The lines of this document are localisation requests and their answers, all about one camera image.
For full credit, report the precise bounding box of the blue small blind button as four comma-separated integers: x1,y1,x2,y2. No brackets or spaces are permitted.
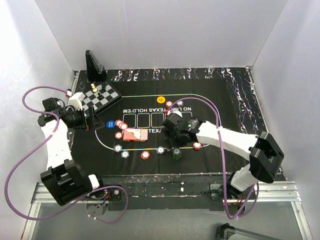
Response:
106,120,116,129

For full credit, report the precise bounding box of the red poker chip stack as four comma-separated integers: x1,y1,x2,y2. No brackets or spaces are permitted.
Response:
140,150,150,160

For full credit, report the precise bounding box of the yellow big blind button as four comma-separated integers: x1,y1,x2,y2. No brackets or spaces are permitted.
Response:
156,96,166,104

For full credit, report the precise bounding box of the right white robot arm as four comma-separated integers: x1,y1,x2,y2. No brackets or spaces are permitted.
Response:
162,111,285,199

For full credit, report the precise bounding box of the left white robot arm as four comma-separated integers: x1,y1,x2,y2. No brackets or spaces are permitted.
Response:
38,92,107,206

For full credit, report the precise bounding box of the green poker chip stack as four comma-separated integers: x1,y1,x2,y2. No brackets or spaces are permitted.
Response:
172,148,182,160

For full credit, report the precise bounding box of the red playing card deck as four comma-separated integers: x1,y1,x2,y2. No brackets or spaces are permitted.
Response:
122,128,148,142

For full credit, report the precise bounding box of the black white chessboard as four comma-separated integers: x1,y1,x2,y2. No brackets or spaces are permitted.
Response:
81,81,122,116

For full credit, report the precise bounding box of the black poker felt mat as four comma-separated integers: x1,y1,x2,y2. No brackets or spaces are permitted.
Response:
72,80,253,176

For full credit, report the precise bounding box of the gold chess piece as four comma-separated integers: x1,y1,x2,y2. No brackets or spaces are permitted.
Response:
91,83,98,93

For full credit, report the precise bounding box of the black card shoe stand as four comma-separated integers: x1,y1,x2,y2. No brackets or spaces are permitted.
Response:
85,50,107,83

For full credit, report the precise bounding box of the black case corner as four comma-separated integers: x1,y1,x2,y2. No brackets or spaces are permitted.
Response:
215,223,277,240

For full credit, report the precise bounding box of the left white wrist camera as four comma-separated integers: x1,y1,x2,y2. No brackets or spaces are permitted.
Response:
68,92,85,110

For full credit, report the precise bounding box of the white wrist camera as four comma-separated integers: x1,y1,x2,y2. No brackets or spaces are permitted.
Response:
68,92,85,110
170,111,183,118

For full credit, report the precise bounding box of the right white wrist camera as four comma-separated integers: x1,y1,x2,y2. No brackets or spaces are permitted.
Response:
170,111,183,118

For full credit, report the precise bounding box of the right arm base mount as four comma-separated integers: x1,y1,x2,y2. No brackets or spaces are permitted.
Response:
201,183,251,215

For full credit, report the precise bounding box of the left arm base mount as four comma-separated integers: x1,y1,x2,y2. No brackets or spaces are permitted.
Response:
85,187,123,217

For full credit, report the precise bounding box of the aluminium front rail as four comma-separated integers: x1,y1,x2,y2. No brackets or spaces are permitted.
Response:
21,196,313,240

